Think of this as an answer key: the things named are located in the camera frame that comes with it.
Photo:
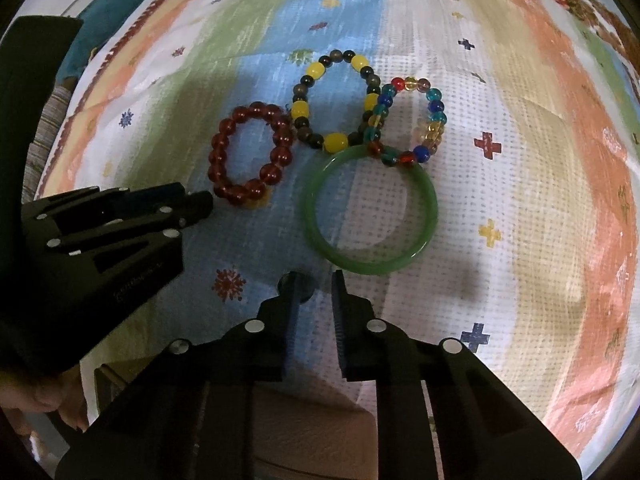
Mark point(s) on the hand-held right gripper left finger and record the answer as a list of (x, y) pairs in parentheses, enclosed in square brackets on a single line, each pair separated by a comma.
[(289, 340)]

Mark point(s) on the striped printed blanket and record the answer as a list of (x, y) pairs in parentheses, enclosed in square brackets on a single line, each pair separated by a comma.
[(500, 240)]

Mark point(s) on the dark chair back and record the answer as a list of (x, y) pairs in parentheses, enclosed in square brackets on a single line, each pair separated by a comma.
[(35, 90)]

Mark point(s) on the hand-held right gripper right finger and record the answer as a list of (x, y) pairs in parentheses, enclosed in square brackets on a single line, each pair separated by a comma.
[(342, 332)]

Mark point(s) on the grey striped fabric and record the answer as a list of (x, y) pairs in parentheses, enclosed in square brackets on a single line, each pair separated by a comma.
[(47, 130)]

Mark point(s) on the person's left hand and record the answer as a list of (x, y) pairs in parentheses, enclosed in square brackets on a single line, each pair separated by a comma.
[(45, 396)]

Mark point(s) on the green jade bangle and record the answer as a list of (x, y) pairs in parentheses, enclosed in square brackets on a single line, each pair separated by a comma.
[(320, 232)]

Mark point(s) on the teal cloth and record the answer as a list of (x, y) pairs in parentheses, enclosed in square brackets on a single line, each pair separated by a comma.
[(107, 0)]

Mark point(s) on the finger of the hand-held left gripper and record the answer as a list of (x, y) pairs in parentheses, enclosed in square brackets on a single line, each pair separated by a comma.
[(150, 199), (150, 227)]

